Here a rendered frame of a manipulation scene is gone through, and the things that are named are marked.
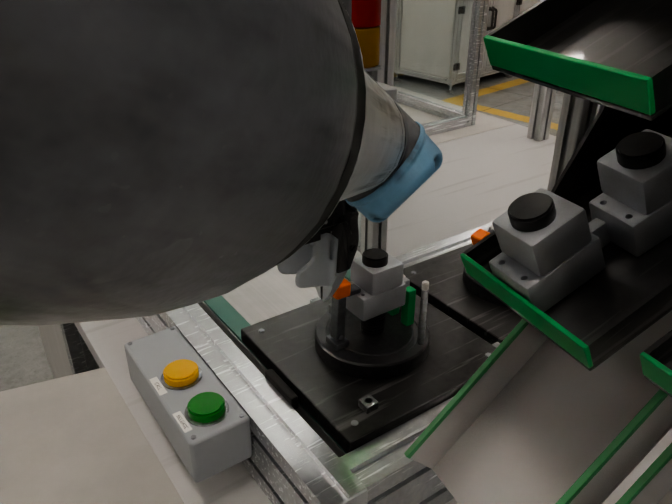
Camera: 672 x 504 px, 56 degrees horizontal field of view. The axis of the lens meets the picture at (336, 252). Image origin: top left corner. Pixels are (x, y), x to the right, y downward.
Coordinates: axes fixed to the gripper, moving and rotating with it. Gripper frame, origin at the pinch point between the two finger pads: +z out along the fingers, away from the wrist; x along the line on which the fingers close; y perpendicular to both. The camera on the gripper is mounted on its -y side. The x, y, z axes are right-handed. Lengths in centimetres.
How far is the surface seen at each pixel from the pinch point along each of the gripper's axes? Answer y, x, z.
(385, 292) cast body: -6.3, 2.2, 1.9
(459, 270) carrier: -27.9, -6.6, 10.2
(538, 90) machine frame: -113, -62, 7
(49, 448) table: 29.9, -17.2, 21.5
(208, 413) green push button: 15.6, 0.2, 10.1
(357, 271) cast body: -4.4, -0.7, -0.2
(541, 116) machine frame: -113, -60, 14
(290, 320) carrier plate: -0.6, -9.9, 10.3
